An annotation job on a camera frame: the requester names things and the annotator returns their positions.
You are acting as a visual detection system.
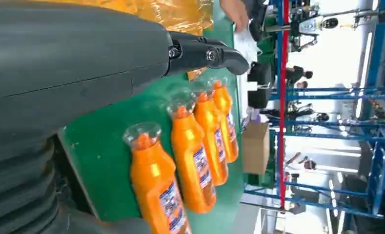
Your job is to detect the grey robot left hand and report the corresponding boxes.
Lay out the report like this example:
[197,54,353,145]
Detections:
[0,0,249,234]

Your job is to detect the orange bottle with clear cap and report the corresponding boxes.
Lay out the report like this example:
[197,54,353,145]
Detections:
[208,77,240,164]
[166,98,218,215]
[192,85,229,187]
[122,122,193,234]

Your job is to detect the green table mat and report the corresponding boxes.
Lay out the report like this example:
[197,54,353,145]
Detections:
[58,0,244,234]

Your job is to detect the yellow plastic sheet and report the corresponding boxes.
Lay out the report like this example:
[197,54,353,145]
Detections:
[40,0,214,81]

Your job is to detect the ribbed grey left arm sleeve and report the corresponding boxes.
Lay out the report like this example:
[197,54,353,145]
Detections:
[0,138,61,234]

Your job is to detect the person's hand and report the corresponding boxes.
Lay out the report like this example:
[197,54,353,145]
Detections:
[219,0,250,32]

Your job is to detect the black equipment block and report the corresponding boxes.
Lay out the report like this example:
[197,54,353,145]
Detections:
[247,62,273,110]

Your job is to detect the brown cardboard box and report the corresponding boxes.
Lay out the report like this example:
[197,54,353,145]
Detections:
[241,122,271,176]

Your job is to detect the red vertical pole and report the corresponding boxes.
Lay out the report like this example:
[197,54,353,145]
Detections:
[279,0,290,208]

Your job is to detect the person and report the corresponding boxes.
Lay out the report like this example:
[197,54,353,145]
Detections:
[285,66,314,87]
[285,152,318,172]

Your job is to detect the white robot with black head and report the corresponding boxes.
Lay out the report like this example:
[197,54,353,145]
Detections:
[265,13,340,37]

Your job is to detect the blue metal rack frame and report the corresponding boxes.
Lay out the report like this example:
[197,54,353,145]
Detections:
[243,0,385,220]

